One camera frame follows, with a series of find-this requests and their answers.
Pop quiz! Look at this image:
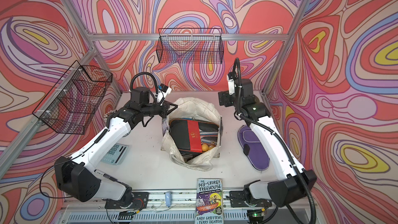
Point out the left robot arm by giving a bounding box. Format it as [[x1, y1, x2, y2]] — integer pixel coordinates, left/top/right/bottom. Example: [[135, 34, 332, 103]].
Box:
[[54, 83, 178, 208]]

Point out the cup of pencils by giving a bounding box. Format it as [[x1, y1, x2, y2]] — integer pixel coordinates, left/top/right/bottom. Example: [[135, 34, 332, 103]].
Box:
[[103, 110, 115, 122]]

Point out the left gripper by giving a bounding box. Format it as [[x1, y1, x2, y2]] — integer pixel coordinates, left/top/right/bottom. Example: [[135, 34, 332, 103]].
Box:
[[140, 100, 178, 119]]

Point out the grey calculator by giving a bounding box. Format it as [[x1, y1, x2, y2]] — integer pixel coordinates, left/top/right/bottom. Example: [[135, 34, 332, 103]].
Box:
[[101, 143, 129, 166]]

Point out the black marker pen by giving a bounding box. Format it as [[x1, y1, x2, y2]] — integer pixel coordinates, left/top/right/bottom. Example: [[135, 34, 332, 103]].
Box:
[[94, 170, 118, 182]]

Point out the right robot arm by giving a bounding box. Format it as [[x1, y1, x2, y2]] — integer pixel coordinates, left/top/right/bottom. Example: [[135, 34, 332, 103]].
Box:
[[218, 59, 317, 224]]

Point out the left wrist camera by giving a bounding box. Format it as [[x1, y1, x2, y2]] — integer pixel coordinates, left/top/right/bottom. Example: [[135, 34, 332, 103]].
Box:
[[156, 84, 172, 105]]

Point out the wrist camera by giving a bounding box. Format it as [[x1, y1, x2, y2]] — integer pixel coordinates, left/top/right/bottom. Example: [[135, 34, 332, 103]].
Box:
[[156, 84, 172, 105], [227, 72, 236, 95]]

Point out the small blue white device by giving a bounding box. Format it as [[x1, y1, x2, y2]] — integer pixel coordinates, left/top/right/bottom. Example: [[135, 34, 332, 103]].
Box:
[[165, 191, 172, 207]]

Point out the back wire basket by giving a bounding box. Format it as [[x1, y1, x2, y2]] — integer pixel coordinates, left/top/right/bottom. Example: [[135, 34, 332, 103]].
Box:
[[156, 28, 224, 64]]

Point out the orange ping pong ball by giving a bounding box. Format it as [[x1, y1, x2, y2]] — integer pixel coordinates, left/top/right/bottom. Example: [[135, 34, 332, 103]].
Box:
[[201, 144, 209, 152]]

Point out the black red paddle case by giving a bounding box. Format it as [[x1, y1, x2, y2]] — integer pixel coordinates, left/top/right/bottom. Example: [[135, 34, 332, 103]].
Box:
[[170, 119, 220, 161]]

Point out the right base connector box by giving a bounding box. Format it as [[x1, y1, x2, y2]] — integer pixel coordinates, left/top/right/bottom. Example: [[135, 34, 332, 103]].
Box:
[[247, 210, 264, 224]]

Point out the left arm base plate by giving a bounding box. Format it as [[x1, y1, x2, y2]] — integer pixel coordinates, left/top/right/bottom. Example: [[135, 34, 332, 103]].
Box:
[[105, 192, 149, 211]]

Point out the left wire basket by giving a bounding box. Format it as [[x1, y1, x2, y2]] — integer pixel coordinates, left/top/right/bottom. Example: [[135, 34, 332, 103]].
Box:
[[32, 61, 113, 135]]

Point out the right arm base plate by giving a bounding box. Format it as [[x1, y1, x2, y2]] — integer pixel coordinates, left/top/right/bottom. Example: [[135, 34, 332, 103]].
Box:
[[226, 190, 272, 209]]

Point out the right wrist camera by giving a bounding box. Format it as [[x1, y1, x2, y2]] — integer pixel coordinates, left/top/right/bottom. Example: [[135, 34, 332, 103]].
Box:
[[227, 72, 236, 95]]

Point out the wire basket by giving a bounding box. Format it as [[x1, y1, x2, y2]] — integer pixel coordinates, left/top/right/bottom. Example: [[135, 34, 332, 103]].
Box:
[[32, 61, 113, 135], [156, 28, 224, 64]]

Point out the white canvas tote bag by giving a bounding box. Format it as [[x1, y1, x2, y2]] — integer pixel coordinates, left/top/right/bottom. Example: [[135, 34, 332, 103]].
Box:
[[161, 97, 223, 172]]

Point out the purple paddle case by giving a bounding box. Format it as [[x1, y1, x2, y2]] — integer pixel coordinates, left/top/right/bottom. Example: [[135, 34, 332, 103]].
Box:
[[237, 125, 270, 171]]

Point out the treehouse paperback book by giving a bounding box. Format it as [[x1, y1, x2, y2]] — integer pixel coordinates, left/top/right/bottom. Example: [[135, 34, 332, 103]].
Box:
[[194, 178, 224, 224]]

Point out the green circuit board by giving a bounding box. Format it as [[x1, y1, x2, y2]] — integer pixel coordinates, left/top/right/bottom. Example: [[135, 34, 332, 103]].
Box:
[[118, 212, 136, 220]]

